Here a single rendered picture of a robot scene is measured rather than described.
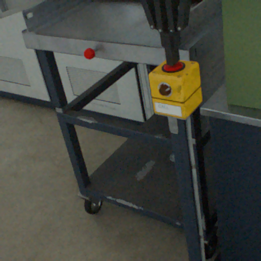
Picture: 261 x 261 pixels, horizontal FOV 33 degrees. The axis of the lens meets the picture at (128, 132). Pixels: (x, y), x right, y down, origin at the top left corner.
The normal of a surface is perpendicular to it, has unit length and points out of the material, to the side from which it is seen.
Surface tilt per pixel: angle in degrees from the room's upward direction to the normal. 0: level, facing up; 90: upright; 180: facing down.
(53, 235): 0
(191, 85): 89
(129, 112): 90
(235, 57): 90
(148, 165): 0
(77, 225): 0
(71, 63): 90
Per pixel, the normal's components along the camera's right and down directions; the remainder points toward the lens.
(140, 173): -0.17, -0.82
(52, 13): 0.81, 0.20
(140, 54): -0.56, 0.54
